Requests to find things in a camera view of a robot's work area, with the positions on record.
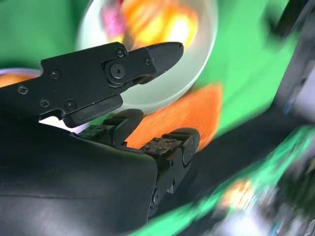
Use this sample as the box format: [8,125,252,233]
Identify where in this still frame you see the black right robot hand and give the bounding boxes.
[0,41,201,236]

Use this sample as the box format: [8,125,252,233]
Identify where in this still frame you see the orange striped croissant bread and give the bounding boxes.
[0,73,33,89]
[122,0,199,51]

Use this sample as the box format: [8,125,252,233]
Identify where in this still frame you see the pale grey round bowl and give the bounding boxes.
[77,0,219,114]

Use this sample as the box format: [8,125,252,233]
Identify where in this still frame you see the orange wicker rectangular basket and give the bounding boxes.
[125,83,223,151]

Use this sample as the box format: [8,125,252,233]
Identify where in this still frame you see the magenta pink cake slice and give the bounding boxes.
[101,4,126,41]

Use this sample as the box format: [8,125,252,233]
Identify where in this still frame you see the green tablecloth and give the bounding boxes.
[0,0,304,151]

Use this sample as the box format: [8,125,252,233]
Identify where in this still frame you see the grey metal frame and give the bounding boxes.
[272,0,315,120]

